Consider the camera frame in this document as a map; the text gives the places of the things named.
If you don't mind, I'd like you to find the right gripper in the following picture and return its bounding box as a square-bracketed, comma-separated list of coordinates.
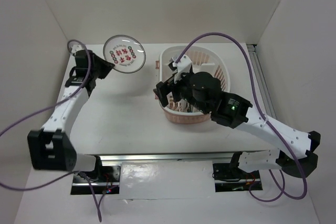
[152, 68, 209, 114]

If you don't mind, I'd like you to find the red character plate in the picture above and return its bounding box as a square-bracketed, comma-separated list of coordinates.
[103, 35, 146, 73]

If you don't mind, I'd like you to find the green rim plate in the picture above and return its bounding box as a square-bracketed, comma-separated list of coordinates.
[182, 101, 197, 113]

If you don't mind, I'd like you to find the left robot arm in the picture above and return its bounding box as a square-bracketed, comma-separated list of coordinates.
[27, 49, 114, 182]

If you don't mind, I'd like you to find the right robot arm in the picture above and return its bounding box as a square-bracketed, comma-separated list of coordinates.
[154, 72, 321, 178]

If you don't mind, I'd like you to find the white pink dish rack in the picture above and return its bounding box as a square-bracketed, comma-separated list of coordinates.
[156, 46, 230, 124]

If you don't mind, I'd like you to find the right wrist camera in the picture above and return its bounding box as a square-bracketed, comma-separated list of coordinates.
[169, 55, 192, 83]

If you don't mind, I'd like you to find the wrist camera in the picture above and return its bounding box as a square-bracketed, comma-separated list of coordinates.
[70, 45, 83, 56]
[169, 55, 192, 83]

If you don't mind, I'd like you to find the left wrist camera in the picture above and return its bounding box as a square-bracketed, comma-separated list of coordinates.
[70, 45, 83, 56]

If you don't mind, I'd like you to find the aluminium front rail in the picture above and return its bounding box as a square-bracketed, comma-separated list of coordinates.
[99, 151, 237, 164]

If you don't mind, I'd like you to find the aluminium side rail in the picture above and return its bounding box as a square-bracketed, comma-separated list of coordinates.
[247, 44, 277, 119]

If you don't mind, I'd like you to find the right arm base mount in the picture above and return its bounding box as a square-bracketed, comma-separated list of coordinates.
[212, 163, 263, 193]

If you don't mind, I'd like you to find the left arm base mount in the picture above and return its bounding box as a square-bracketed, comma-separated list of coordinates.
[70, 165, 121, 195]

